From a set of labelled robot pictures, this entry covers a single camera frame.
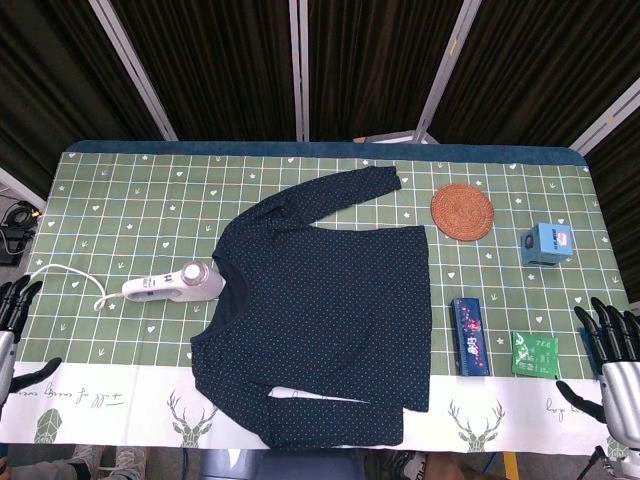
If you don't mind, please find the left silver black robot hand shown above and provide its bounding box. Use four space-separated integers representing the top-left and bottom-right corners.
0 274 62 419

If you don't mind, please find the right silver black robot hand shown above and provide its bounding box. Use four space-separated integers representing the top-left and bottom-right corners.
555 297 640 441

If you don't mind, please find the white power cord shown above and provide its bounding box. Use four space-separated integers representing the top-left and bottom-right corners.
27 263 126 312

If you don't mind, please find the white handheld garment steamer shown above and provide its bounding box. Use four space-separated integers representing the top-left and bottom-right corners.
121 260 226 305

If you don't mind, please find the blue plastic packet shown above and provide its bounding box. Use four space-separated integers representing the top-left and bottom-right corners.
579 327 604 376

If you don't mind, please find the green square packet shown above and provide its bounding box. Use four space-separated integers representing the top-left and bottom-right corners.
510 330 560 380

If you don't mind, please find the black power adapter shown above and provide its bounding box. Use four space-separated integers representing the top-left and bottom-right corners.
0 225 36 266

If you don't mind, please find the grey patterned shoe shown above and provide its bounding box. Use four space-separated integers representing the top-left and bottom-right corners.
107 446 150 480
72 444 107 480

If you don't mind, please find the long dark blue box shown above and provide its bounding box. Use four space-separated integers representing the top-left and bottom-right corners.
450 297 493 378

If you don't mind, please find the light blue cube box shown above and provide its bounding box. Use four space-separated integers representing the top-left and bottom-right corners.
521 222 574 267

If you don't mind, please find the dark brown pleated curtain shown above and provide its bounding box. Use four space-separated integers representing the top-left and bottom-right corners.
308 0 464 142
110 0 297 142
0 0 166 201
584 107 640 304
429 0 640 149

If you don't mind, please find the green checked tablecloth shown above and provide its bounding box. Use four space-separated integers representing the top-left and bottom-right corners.
0 149 640 456

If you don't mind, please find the black white shoe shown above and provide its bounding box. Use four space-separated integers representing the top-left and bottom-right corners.
397 452 437 480

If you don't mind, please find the round orange woven coaster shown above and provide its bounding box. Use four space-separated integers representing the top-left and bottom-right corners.
430 183 496 243

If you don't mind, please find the navy dotted long-sleeve shirt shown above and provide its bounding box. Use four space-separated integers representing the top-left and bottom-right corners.
189 166 432 450

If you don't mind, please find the teal table cover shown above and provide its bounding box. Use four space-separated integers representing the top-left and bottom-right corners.
64 139 587 166

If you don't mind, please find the dark blue chair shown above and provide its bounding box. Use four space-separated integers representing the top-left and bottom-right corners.
254 447 367 480

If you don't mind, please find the white partition base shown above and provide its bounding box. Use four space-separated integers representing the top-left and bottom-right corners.
352 130 441 146

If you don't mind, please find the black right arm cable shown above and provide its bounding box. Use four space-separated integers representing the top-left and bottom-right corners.
591 443 610 480

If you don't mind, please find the coiled black cable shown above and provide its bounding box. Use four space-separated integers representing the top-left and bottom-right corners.
3 200 42 227

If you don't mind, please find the white partition post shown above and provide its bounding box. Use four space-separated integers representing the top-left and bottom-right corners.
88 0 179 142
0 167 47 211
569 87 640 156
413 0 484 144
288 0 311 143

